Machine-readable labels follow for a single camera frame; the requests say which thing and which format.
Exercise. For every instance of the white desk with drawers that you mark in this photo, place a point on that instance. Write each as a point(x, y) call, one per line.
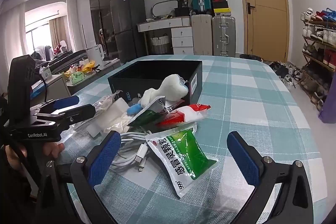
point(181, 37)

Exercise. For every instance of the woven laundry basket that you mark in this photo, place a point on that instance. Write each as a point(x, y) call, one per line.
point(160, 45)

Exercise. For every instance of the person's left hand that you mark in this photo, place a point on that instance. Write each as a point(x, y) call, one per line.
point(52, 149)

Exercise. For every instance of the oval metal frame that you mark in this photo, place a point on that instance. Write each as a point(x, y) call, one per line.
point(155, 7)

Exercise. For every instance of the pile of shoes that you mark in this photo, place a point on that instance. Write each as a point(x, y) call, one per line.
point(286, 73)

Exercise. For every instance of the white electric kettle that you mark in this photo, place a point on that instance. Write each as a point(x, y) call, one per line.
point(94, 54)

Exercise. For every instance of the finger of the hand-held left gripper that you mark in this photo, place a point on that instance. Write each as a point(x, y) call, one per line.
point(81, 111)
point(68, 100)

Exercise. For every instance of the red white packet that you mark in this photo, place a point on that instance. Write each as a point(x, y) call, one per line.
point(183, 115)

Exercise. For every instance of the beige suitcase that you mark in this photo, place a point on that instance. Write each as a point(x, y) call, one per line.
point(201, 35)

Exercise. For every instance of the tan wooden door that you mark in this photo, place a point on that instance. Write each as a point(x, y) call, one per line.
point(265, 3)

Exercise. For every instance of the white sheer curtain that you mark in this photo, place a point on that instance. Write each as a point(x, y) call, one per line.
point(76, 19)

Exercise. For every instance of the black cardboard box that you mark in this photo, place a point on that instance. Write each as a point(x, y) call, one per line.
point(147, 71)

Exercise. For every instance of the black sofa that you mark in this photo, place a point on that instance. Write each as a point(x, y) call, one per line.
point(65, 58)

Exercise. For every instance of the brown curtain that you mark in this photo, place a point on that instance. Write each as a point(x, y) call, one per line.
point(56, 32)

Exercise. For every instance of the green white medicine packet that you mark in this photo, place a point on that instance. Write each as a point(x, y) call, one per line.
point(147, 116)
point(183, 158)

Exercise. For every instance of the dark glass wardrobe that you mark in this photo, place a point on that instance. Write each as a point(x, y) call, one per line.
point(99, 11)

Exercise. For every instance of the grey side cabinet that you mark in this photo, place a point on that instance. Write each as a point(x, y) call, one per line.
point(55, 87)

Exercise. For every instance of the purple cloth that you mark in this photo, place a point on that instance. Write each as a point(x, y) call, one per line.
point(328, 111)

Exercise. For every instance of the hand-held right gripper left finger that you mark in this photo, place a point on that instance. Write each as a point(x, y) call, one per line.
point(105, 158)

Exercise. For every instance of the white blue plush toy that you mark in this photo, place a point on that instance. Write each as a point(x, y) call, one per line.
point(170, 87)

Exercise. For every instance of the black trash bin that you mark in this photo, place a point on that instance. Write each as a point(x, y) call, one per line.
point(250, 57)

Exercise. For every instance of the wooden shoe rack with shoes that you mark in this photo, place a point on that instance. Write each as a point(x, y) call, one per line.
point(319, 56)

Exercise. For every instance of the silver suitcase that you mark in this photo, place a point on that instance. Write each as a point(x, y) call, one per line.
point(223, 35)

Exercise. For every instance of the yellow plastic bag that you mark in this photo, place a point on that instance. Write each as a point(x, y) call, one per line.
point(88, 66)

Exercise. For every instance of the black bag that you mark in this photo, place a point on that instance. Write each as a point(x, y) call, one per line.
point(182, 6)

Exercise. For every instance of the grey refrigerator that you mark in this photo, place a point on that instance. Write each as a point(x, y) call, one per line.
point(128, 27)

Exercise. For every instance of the green soft item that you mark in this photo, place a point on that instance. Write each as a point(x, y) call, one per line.
point(76, 77)

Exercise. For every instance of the teal checked tablecloth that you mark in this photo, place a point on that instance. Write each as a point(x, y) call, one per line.
point(249, 98)

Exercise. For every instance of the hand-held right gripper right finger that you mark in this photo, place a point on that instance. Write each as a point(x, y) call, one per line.
point(244, 161)

